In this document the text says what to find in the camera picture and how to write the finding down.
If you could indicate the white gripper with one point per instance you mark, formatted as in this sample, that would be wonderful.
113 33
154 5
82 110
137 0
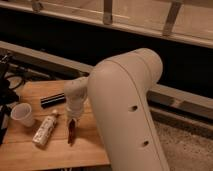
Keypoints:
74 109

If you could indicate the wooden table board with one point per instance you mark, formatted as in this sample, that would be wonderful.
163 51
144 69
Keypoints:
18 153

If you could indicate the white plastic bottle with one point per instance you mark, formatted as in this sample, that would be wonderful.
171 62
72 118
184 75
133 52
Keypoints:
44 131

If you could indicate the black rectangular box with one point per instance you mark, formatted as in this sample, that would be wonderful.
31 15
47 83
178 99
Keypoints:
52 100

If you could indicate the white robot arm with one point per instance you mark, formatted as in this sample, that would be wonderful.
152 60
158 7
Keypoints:
117 91

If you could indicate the metal railing post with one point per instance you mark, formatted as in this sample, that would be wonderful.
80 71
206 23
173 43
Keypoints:
36 5
107 12
171 17

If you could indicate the red chili pepper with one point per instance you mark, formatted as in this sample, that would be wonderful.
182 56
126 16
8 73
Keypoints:
71 131

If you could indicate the black equipment with cables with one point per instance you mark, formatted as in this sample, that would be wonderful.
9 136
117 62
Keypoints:
7 94

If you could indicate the clear plastic cup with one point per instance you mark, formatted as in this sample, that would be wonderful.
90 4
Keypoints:
23 113

